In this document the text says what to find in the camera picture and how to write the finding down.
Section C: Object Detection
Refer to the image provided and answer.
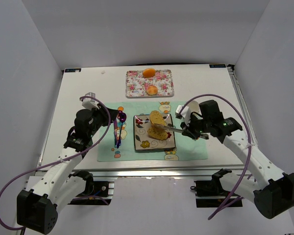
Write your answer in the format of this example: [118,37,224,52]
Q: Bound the herb bread slice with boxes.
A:
[149,110,167,126]
[147,127,169,141]

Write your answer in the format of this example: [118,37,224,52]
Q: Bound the mint cartoon placemat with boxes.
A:
[97,101,208,162]

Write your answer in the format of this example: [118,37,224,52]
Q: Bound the corner table label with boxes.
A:
[64,68,81,73]
[209,64,227,69]

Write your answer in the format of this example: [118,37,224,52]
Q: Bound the square floral ceramic plate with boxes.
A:
[133,115,176,152]

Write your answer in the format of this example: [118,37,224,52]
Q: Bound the purple spoon upper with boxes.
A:
[117,110,127,147]

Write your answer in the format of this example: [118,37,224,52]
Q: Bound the left corner table label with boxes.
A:
[64,68,81,73]

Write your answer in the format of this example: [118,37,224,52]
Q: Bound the light green mug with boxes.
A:
[187,100,200,114]

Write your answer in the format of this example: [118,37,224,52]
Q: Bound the small round bun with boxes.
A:
[146,85,158,95]

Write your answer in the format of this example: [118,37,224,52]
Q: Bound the orange round bun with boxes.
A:
[142,68,156,78]

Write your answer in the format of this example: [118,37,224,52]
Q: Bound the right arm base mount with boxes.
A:
[190,169,232,208]

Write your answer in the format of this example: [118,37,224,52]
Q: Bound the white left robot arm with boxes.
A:
[17,106,119,235]

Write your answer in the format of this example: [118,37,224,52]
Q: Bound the right corner table label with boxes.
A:
[209,64,227,69]

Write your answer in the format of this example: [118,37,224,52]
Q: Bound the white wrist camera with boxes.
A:
[175,105,191,124]
[79,92,98,110]

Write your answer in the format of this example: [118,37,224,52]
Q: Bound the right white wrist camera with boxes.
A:
[175,105,191,124]

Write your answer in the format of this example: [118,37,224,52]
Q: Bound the floral rectangular tray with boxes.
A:
[125,70,174,98]

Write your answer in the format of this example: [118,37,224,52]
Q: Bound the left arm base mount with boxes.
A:
[67,170,114,206]

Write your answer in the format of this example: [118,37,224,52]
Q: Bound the purple spoon lower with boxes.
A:
[117,115,126,148]

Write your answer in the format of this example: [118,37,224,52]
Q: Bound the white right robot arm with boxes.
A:
[175,100,294,219]

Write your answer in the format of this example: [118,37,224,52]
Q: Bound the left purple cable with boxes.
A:
[0,96,111,231]

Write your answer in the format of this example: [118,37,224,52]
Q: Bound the purple spoon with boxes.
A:
[117,115,126,148]
[117,110,127,147]

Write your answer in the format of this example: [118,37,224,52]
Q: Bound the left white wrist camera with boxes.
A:
[79,92,98,110]

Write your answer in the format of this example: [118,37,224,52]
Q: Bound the iridescent table knife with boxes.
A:
[113,118,119,148]

